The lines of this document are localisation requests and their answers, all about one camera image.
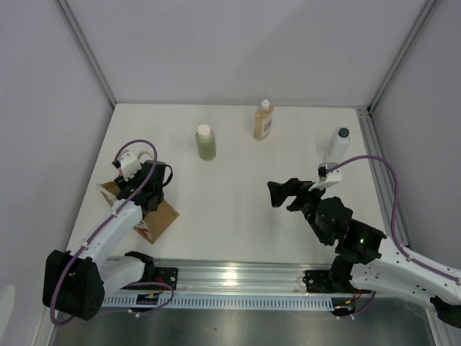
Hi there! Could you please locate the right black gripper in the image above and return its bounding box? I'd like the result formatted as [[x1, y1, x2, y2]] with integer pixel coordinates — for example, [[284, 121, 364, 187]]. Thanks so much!
[[267, 178, 331, 244]]

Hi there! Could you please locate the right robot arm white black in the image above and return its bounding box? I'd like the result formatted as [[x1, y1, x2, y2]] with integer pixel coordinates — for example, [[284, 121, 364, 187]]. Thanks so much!
[[267, 178, 460, 328]]

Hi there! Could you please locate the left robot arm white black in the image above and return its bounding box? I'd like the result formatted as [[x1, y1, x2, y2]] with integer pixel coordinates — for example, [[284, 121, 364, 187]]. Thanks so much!
[[42, 160, 177, 326]]

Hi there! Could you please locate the white bottle grey cap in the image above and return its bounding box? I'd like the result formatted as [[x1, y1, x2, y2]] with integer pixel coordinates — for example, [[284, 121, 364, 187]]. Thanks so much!
[[324, 127, 350, 164]]

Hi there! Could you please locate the amber liquid bottle white cap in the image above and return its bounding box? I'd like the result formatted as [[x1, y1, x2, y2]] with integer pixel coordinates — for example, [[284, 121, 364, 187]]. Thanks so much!
[[254, 99, 274, 141]]

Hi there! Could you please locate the green liquid bottle white cap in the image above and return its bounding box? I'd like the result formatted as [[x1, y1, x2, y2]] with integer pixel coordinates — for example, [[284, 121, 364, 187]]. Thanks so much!
[[195, 124, 216, 161]]

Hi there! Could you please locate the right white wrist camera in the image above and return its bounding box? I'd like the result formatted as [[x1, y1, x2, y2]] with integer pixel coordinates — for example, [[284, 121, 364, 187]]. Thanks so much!
[[309, 162, 342, 190]]

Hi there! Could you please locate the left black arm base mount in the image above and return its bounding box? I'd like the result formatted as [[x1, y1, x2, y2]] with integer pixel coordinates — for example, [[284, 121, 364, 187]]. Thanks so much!
[[124, 251, 179, 290]]

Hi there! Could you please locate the aluminium mounting rail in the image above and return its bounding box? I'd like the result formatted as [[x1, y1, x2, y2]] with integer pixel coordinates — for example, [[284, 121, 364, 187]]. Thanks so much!
[[154, 258, 330, 296]]

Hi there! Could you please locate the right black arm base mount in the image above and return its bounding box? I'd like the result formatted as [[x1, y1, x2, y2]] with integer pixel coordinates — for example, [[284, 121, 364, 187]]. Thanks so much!
[[303, 270, 347, 294]]

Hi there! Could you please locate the white slotted cable duct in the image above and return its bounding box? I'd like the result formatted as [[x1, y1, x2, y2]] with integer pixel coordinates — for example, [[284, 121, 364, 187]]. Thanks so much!
[[102, 293, 334, 311]]

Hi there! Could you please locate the right side aluminium rail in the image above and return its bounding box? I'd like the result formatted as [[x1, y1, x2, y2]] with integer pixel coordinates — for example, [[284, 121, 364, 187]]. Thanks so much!
[[356, 106, 410, 247]]

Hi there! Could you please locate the left aluminium frame post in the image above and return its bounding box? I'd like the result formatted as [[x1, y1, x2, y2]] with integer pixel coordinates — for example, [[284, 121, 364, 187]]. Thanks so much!
[[53, 0, 117, 109]]

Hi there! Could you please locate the aluminium frame post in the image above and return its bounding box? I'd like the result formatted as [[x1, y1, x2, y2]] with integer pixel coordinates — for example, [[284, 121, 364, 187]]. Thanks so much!
[[367, 0, 442, 115], [53, 0, 117, 109]]

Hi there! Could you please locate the right aluminium frame post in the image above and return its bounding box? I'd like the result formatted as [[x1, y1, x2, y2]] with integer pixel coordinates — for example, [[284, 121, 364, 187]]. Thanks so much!
[[367, 0, 442, 115]]

